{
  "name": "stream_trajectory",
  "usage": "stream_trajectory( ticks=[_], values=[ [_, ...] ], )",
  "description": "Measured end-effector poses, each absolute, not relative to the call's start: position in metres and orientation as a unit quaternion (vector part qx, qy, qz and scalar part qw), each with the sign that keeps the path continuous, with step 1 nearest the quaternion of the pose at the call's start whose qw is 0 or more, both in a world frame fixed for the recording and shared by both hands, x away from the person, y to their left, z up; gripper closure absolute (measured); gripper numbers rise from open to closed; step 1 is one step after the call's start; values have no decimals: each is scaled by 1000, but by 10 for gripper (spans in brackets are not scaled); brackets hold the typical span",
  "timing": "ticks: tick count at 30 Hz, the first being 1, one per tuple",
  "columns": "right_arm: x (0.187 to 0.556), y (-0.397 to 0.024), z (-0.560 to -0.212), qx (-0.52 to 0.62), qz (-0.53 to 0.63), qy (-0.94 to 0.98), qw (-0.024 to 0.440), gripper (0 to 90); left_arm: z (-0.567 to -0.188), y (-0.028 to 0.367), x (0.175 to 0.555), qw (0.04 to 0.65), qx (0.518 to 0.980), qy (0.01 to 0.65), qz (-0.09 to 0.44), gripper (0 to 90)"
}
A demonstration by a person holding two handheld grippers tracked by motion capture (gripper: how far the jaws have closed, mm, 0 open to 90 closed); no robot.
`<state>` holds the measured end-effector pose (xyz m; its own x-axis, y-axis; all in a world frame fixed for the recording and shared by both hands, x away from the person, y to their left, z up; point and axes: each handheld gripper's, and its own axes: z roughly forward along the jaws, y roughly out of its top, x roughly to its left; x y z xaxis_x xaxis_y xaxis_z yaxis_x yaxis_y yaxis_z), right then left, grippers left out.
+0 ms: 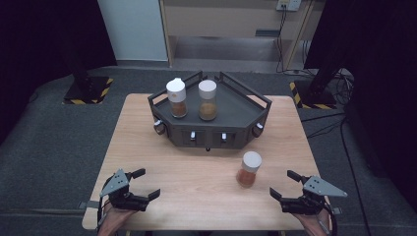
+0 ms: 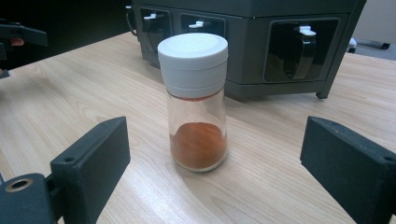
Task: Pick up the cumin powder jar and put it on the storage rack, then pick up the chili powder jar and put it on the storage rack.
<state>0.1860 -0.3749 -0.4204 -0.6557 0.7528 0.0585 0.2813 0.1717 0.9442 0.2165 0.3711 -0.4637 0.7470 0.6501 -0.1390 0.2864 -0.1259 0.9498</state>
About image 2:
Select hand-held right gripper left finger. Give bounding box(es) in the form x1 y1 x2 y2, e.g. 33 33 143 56
50 116 132 224

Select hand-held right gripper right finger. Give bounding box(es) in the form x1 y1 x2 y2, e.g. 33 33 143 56
299 116 396 224

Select red spice jar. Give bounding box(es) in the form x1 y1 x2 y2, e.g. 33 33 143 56
157 32 229 173

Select black hook with white top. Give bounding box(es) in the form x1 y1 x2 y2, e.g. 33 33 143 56
125 4 138 37
188 20 213 34
283 25 318 79
143 12 166 48

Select small white object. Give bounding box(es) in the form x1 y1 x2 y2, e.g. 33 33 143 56
346 37 359 54

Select dark grey corner rack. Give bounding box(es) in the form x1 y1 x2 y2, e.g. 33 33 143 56
125 0 368 102

